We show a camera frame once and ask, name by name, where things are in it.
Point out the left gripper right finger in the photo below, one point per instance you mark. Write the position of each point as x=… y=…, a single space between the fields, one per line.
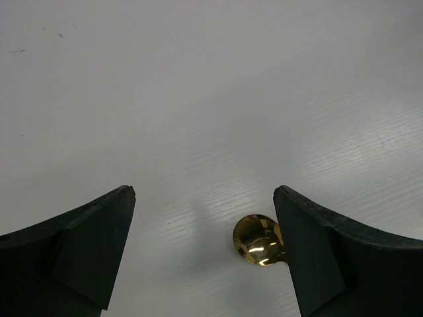
x=341 y=267

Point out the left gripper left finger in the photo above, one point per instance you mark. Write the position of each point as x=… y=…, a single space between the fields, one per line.
x=67 y=265

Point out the gold spoon teal handle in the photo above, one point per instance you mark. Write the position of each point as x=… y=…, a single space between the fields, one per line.
x=258 y=239

